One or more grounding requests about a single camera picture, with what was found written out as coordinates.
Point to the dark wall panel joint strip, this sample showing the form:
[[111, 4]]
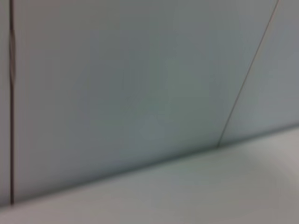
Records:
[[12, 116]]

